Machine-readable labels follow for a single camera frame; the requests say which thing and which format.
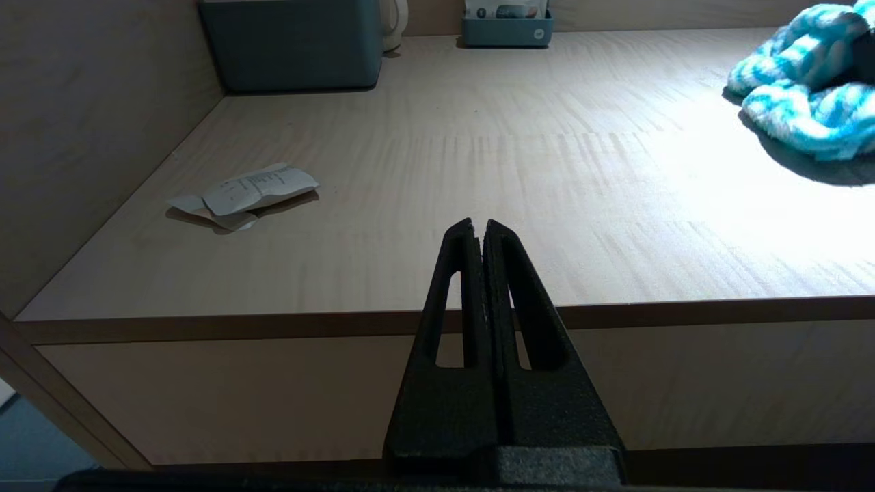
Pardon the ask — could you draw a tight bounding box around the blue white zigzag towel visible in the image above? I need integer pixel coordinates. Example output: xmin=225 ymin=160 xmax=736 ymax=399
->
xmin=726 ymin=3 xmax=875 ymax=162

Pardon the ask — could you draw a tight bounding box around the small grey sachet holder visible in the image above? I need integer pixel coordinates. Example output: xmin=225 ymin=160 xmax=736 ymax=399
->
xmin=461 ymin=14 xmax=556 ymax=49

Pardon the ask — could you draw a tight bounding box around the grey tissue box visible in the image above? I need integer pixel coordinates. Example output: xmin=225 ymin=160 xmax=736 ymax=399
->
xmin=198 ymin=0 xmax=385 ymax=94

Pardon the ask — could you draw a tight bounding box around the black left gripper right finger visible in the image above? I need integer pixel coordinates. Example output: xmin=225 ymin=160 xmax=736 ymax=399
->
xmin=483 ymin=219 xmax=627 ymax=479

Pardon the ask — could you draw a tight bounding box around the cream ceramic mug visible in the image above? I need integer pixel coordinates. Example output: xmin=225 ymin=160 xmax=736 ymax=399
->
xmin=379 ymin=0 xmax=410 ymax=53

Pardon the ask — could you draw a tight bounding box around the crumpled white paper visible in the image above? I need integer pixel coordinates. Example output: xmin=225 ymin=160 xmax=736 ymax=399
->
xmin=167 ymin=163 xmax=321 ymax=232

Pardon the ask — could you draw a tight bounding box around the short white sachet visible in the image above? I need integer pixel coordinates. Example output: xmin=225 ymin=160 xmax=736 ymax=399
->
xmin=494 ymin=0 xmax=549 ymax=20

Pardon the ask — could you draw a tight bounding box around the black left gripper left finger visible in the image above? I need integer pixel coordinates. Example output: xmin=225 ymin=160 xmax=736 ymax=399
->
xmin=383 ymin=218 xmax=494 ymax=479

